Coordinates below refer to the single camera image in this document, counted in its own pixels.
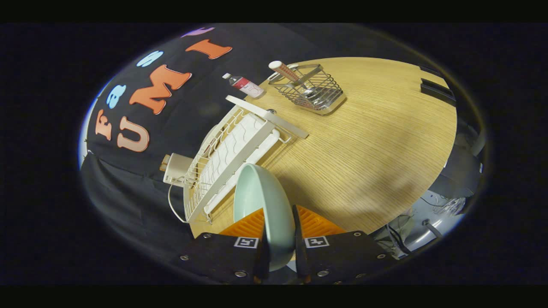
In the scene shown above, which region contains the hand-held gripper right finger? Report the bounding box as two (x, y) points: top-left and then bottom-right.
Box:
(292, 204), (396, 285)

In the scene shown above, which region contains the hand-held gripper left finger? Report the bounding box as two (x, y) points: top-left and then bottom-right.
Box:
(179, 207), (270, 285)

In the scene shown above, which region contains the pale green plate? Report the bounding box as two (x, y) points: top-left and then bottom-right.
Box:
(233, 163), (297, 272)

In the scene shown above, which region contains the white dish rack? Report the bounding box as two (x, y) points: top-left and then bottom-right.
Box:
(183, 95), (309, 224)

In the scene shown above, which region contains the metal wire basket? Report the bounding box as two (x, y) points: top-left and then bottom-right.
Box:
(268, 63), (346, 116)

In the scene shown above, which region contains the spoon with red-white handle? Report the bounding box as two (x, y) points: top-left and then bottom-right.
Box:
(268, 60), (317, 97)

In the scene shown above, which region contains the white toaster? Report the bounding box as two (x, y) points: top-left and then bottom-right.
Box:
(163, 153), (194, 187)

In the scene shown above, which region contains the black backdrop cloth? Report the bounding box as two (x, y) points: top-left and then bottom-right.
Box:
(79, 24), (411, 274)

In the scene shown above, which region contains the clear water bottle red label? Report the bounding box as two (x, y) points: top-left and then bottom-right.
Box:
(222, 73), (265, 99)

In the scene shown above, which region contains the black block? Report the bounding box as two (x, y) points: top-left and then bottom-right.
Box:
(420, 78), (456, 105)

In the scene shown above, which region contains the white toaster cable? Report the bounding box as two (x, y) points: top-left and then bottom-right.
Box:
(167, 184), (189, 224)

